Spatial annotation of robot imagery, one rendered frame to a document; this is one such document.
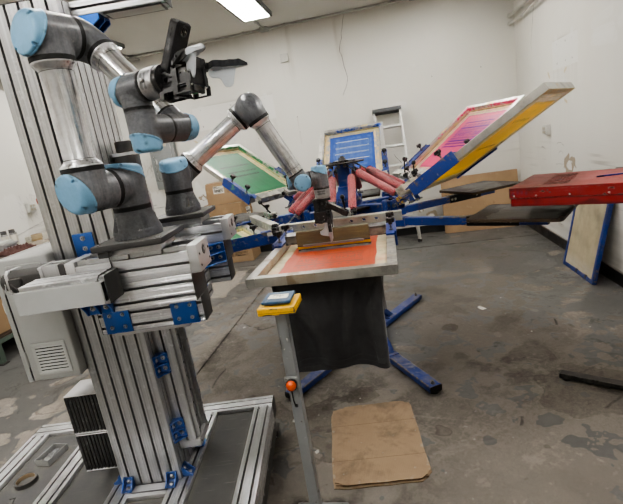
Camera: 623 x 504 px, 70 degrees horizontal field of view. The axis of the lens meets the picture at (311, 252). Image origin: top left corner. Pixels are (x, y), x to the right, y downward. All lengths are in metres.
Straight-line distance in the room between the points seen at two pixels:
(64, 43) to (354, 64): 5.21
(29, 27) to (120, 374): 1.18
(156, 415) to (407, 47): 5.45
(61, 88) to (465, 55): 5.54
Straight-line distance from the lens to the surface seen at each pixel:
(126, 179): 1.46
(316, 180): 2.08
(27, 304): 1.55
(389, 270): 1.65
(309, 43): 6.48
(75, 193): 1.38
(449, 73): 6.39
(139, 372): 1.87
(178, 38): 1.16
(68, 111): 1.41
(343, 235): 2.14
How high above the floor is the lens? 1.46
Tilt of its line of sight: 14 degrees down
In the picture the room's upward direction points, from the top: 9 degrees counter-clockwise
